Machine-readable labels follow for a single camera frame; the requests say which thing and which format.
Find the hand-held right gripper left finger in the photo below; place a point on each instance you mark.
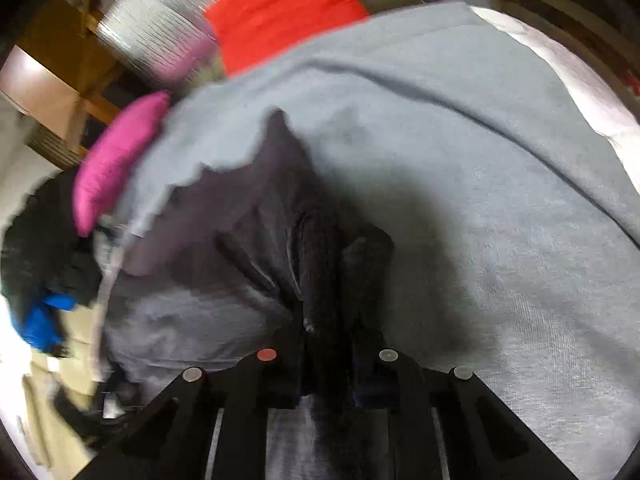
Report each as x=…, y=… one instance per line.
x=250, y=400

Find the light grey sweatshirt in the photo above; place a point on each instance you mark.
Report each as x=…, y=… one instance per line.
x=475, y=185

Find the black clothes pile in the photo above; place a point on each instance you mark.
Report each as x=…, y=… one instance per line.
x=45, y=240

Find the wooden bed frame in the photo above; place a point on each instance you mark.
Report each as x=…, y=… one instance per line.
x=565, y=5

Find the dark puffer jacket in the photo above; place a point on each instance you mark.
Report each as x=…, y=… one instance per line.
x=240, y=260

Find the blue cloth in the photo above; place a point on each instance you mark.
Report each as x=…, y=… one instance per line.
x=40, y=320

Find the red pillow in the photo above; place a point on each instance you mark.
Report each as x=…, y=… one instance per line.
x=285, y=10

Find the pink pillow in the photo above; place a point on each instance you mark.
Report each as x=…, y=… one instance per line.
x=117, y=160

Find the white fluffy cushion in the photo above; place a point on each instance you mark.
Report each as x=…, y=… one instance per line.
x=150, y=30

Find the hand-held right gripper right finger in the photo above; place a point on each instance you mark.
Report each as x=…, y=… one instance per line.
x=415, y=400

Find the white bed sheet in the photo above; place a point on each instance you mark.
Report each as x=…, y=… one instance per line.
x=575, y=75

